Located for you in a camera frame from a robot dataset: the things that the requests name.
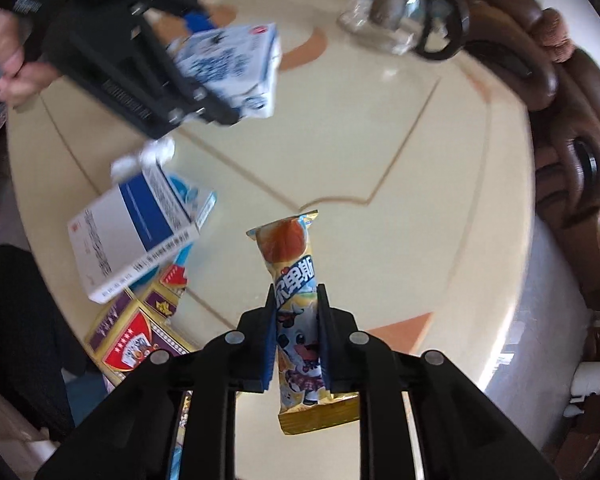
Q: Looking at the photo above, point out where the light blue flat packet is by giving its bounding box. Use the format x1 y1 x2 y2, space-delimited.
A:
166 172 216 231

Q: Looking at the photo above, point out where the small purple cigarette pack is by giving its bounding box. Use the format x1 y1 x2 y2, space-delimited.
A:
140 263 188 318

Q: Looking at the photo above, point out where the person's left hand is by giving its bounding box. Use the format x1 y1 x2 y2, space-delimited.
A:
0 10 60 106

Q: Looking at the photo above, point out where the purple red cigarette box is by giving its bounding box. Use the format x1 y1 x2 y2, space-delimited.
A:
84 290 195 386

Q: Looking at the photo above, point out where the white blue medicine box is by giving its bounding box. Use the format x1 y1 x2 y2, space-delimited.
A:
67 164 199 304

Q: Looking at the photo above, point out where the yellow snack wrapper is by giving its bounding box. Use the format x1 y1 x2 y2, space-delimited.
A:
246 210 358 436

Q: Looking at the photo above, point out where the glass teapot black handle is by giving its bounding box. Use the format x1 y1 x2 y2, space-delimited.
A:
337 0 470 62

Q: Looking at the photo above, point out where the brown leather sofa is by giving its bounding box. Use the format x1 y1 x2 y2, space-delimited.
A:
465 0 600 311

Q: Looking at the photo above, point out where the white blue milk carton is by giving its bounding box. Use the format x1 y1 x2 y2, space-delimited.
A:
168 23 282 118

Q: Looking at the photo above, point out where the cream coffee table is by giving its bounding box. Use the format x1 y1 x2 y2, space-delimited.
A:
4 0 537 480

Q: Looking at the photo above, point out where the crumpled white tissue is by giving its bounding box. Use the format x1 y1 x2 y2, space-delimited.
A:
110 136 175 184

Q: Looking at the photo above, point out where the white electric kettle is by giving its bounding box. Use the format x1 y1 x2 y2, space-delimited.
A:
562 362 600 418

